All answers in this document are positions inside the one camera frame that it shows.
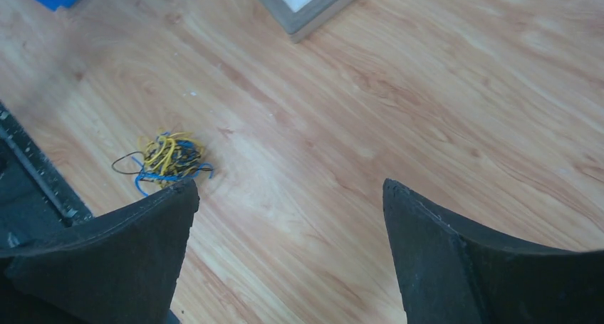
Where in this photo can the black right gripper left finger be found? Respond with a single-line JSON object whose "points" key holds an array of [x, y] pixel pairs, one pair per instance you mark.
{"points": [[121, 267]]}

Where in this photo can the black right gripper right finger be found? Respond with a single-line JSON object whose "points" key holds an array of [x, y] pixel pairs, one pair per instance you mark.
{"points": [[451, 269]]}

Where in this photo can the checkerboard calibration board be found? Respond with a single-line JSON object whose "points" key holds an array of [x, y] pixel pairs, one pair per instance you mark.
{"points": [[299, 18]]}

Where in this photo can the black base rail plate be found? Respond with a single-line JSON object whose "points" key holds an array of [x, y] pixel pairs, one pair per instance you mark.
{"points": [[35, 198]]}

